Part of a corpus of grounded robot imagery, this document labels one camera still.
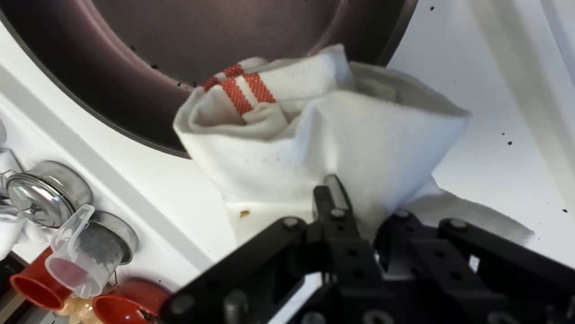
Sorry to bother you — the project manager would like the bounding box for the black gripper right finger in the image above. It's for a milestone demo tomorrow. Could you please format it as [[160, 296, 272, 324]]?
[[374, 207, 575, 324]]

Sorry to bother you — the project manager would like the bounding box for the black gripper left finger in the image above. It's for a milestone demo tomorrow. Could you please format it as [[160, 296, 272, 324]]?
[[160, 173, 385, 324]]

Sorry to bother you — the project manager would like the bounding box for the white towel with red stripes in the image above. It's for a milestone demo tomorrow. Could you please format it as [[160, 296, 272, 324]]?
[[171, 42, 536, 254]]

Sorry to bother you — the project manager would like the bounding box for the dark frying pan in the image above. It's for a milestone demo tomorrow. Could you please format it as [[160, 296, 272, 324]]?
[[0, 0, 421, 161]]

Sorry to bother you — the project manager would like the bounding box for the red bowl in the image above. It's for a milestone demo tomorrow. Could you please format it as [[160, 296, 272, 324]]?
[[92, 278, 175, 324]]

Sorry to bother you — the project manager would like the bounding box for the white plastic tray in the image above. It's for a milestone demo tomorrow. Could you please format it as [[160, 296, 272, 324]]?
[[0, 0, 575, 290]]

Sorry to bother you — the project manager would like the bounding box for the red cup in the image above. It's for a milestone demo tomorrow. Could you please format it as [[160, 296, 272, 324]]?
[[9, 247, 76, 314]]

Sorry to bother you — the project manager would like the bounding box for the round white table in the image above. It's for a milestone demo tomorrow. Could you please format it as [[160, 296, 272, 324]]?
[[0, 89, 241, 324]]

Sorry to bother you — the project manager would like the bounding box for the white mug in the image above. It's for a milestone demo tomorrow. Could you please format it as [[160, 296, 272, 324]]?
[[0, 200, 29, 261]]

